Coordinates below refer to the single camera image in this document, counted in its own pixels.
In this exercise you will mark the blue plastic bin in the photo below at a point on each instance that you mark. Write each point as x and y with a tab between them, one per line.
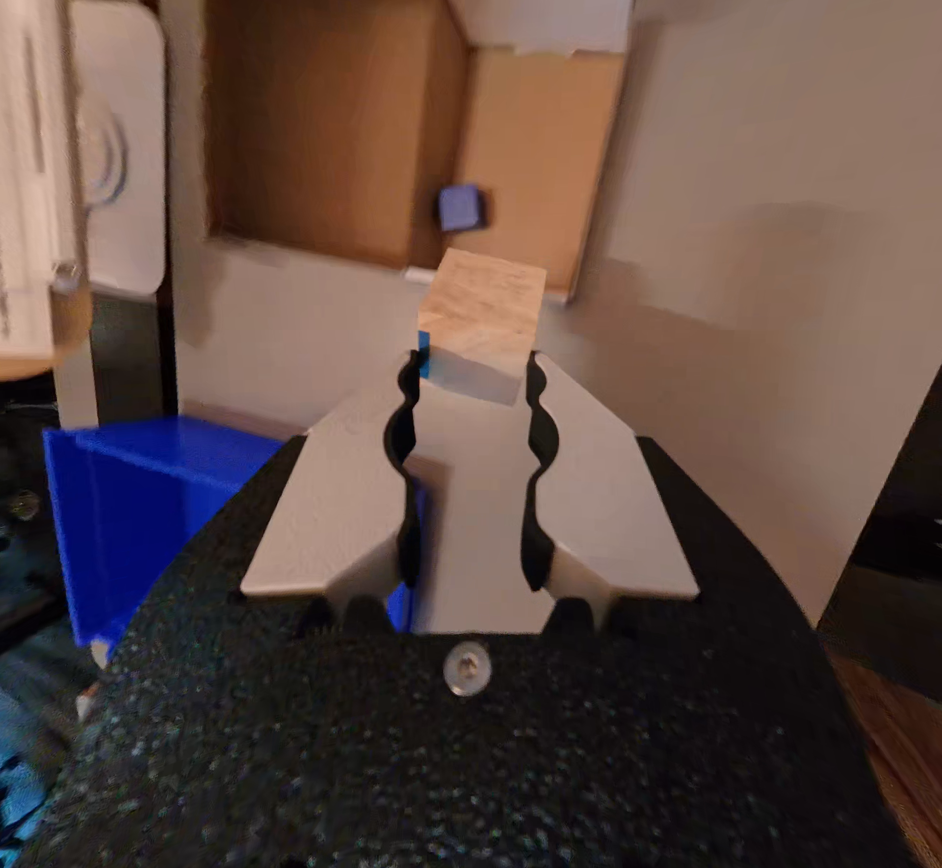
132	500

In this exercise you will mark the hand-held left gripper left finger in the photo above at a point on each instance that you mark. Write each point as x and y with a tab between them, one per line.
331	515

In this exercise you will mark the grey desk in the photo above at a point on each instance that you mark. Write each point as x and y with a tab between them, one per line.
773	147

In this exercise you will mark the blue cube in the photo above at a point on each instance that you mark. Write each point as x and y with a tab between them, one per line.
458	208

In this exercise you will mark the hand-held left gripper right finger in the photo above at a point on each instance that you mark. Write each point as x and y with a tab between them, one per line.
611	515

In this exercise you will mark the white cardboard mailer box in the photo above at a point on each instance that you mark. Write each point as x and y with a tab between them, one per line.
331	110

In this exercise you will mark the printed instruction sheet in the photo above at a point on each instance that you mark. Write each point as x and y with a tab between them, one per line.
29	147

